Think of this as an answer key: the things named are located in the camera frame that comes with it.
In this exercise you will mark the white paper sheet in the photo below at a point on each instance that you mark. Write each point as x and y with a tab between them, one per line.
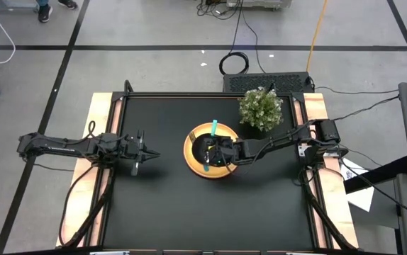
361	198

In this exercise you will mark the black perforated computer tower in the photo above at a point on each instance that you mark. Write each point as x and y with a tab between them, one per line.
267	83

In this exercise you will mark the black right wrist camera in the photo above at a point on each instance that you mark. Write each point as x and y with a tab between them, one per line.
226	147

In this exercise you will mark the black beam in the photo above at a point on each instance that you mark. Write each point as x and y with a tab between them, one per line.
377	175

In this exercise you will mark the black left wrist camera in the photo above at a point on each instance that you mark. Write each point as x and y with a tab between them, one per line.
130	148

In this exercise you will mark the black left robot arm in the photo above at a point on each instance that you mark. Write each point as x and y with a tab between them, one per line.
61	148

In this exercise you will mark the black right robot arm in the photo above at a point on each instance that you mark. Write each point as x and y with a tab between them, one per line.
278	141

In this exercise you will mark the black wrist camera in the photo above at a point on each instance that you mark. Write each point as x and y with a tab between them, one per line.
130	148
226	147

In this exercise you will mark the small green potted plant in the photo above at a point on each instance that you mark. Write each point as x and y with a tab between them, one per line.
260	110

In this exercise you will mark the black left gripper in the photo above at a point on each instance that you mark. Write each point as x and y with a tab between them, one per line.
135	168

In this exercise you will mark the yellow round plate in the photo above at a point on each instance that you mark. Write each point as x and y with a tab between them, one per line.
193	166

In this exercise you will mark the grey metal equipment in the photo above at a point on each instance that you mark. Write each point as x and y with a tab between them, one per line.
258	3

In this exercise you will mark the person's feet in sneakers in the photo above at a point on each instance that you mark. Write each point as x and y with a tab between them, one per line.
44	12

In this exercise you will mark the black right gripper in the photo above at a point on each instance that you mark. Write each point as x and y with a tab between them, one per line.
237	157

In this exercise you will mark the light wooden side board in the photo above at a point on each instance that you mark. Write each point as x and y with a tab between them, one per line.
317	106
97	106

